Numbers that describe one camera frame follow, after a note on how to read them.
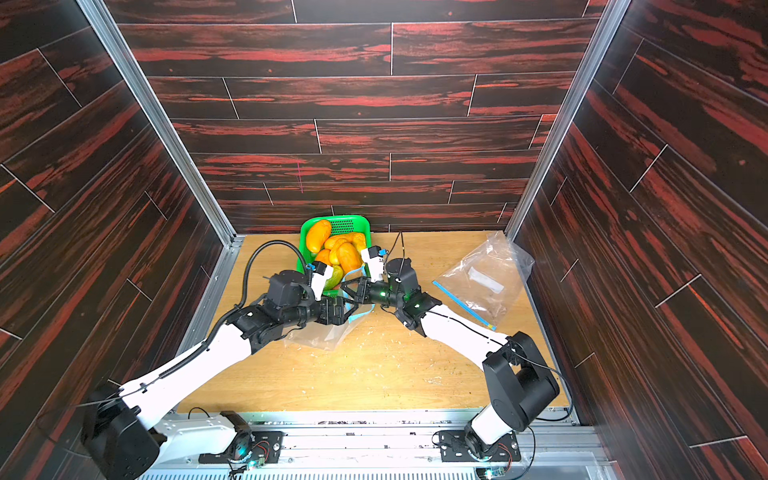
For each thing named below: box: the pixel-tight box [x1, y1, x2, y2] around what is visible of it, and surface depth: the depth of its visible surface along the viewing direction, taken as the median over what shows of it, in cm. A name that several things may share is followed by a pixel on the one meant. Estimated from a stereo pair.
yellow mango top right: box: [352, 232, 366, 253], surface depth 110 cm
